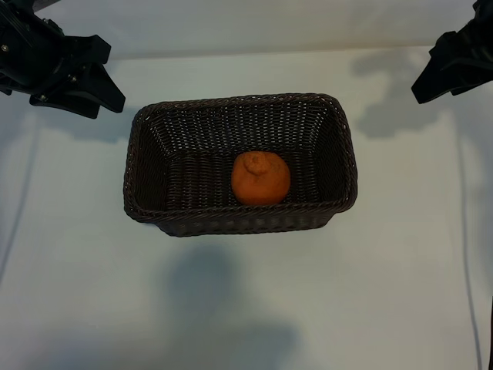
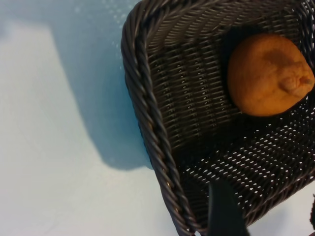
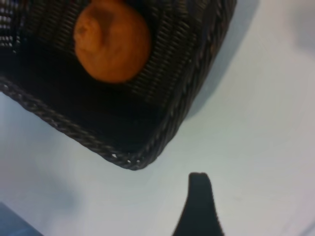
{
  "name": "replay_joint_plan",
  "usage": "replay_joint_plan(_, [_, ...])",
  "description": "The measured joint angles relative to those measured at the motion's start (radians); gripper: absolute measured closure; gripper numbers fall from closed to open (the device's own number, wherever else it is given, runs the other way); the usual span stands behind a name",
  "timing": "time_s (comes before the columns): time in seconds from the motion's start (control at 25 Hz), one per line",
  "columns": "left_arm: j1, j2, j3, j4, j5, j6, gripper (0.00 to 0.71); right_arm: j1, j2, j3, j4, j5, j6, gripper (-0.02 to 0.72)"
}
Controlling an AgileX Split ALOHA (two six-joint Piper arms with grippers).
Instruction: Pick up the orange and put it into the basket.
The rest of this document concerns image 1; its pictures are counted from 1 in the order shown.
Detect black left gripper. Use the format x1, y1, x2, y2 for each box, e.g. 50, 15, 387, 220
0, 0, 126, 121

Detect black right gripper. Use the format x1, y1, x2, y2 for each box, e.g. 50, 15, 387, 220
411, 0, 493, 105

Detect dark brown wicker basket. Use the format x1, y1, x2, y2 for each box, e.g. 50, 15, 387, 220
122, 91, 359, 238

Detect orange mandarin fruit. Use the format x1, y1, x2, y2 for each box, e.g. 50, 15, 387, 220
230, 150, 291, 207

